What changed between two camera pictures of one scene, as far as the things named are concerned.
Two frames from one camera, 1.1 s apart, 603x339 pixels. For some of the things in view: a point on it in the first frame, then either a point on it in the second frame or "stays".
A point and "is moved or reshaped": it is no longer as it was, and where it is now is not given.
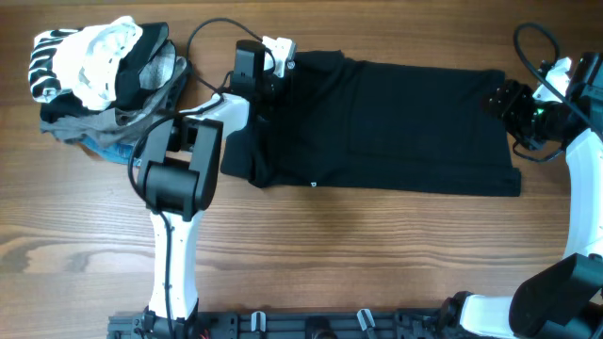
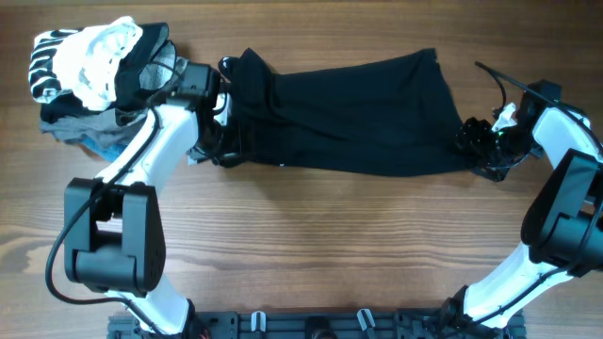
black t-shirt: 343,122 is moved or reshaped
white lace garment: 88,59 stays
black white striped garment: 44,84 stays
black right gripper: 509,98 → 473,134
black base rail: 290,324 stays
